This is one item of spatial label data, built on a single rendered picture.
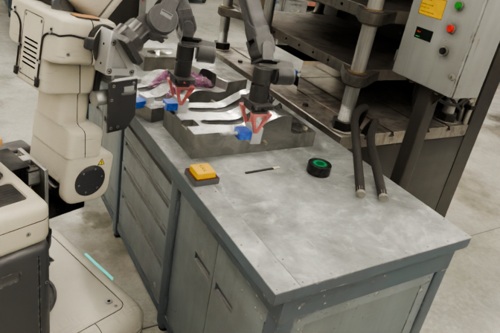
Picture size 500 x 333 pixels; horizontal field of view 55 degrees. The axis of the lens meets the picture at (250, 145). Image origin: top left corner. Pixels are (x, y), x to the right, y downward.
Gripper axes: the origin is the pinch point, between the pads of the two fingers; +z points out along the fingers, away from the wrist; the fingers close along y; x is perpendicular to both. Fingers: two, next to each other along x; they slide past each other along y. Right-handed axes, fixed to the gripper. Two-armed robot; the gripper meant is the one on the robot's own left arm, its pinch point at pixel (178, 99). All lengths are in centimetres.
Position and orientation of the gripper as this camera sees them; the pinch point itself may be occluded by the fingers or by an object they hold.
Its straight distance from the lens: 169.5
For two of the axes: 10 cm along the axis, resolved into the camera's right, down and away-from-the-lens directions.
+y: -4.8, -4.5, 7.5
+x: -8.6, 0.5, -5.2
